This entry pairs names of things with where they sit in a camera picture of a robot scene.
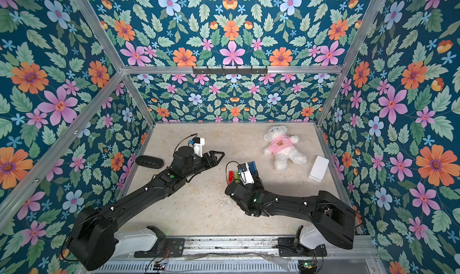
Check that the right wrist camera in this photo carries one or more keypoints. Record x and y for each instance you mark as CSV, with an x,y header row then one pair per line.
x,y
245,174

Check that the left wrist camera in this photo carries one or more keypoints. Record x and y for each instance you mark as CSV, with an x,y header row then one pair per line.
x,y
197,145

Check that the black oval case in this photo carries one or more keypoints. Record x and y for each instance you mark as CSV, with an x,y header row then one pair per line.
x,y
150,162

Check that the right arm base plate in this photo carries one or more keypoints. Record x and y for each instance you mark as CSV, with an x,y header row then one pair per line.
x,y
307,242

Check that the white rectangular box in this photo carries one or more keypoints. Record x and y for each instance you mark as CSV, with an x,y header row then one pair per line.
x,y
319,169

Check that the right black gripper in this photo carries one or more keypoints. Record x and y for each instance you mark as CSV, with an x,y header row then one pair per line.
x,y
239,184

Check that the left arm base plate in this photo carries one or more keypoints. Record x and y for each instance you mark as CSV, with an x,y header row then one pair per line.
x,y
163,245

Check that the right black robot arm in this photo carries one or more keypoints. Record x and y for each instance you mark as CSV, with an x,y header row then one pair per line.
x,y
334,219

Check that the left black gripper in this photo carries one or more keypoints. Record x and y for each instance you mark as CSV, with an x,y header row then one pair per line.
x,y
211,158

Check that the red lego brick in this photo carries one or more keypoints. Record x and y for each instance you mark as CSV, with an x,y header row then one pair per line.
x,y
231,176

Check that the black hook rail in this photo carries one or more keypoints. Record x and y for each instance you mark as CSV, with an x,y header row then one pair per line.
x,y
243,70

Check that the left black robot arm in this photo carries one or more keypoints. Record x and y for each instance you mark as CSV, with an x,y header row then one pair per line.
x,y
92,239

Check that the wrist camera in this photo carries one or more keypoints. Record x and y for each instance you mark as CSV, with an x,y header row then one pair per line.
x,y
197,145
245,174

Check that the white teddy bear pink shirt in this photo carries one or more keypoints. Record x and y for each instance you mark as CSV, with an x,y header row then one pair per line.
x,y
283,147

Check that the aluminium front rail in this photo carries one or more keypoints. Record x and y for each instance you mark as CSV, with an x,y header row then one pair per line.
x,y
248,255

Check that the blue lego brick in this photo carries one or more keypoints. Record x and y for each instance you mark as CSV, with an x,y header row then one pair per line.
x,y
252,168

